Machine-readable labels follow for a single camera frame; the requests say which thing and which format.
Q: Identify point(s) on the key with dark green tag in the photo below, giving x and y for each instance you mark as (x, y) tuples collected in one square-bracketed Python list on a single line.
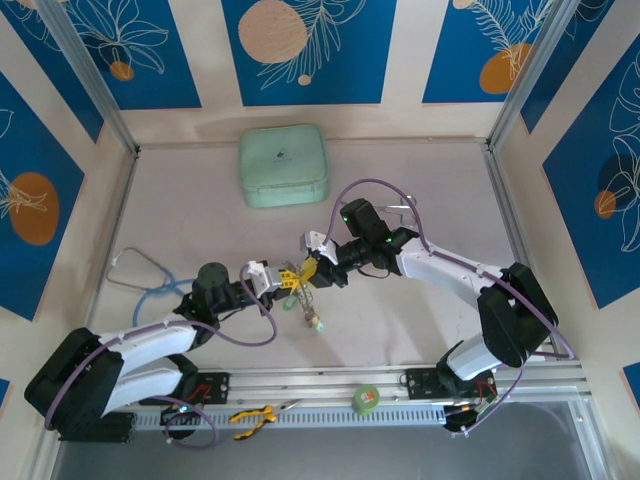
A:
[(288, 302)]

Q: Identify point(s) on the metal keyring with keys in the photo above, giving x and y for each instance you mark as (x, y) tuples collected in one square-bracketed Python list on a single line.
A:
[(307, 305)]

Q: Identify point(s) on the key with pale mint tag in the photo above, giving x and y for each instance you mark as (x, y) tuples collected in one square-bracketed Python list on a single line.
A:
[(319, 327)]

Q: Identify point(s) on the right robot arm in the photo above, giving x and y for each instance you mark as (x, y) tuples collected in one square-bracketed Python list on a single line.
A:
[(440, 270)]

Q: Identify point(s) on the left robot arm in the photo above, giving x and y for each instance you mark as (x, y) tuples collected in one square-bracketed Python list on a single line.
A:
[(150, 340)]

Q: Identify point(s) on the blue and silver stethoscope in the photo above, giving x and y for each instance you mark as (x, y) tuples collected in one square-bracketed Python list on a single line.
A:
[(170, 286)]

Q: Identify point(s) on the mint green zip case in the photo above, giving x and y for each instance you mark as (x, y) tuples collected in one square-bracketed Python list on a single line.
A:
[(282, 165)]

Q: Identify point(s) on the green tape roll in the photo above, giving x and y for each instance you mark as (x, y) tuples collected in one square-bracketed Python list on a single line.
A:
[(366, 399)]

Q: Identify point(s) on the small circuit board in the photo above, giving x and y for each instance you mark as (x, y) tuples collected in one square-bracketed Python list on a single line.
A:
[(180, 410), (470, 412)]

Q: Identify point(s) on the yellow and black pliers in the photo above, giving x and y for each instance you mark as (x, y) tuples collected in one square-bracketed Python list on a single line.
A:
[(250, 415)]

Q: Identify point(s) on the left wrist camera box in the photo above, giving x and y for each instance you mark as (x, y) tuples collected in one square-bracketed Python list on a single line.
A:
[(267, 279)]

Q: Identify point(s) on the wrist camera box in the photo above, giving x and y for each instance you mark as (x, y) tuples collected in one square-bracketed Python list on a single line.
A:
[(315, 242), (267, 279)]

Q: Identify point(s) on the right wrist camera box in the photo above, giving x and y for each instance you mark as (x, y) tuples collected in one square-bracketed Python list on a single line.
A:
[(315, 242)]

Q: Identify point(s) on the aluminium mounting rail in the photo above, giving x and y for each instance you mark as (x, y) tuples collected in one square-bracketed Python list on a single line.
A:
[(310, 385)]

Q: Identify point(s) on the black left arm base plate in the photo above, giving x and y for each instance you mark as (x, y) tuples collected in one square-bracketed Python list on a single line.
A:
[(215, 385)]

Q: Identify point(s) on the aluminium table side rail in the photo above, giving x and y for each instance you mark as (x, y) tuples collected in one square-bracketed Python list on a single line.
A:
[(125, 200), (510, 225)]

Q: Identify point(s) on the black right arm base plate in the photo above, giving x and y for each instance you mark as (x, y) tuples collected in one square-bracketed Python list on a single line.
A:
[(420, 382)]

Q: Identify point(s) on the aluminium frame post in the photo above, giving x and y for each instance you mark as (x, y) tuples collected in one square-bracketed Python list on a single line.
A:
[(89, 70), (531, 70)]

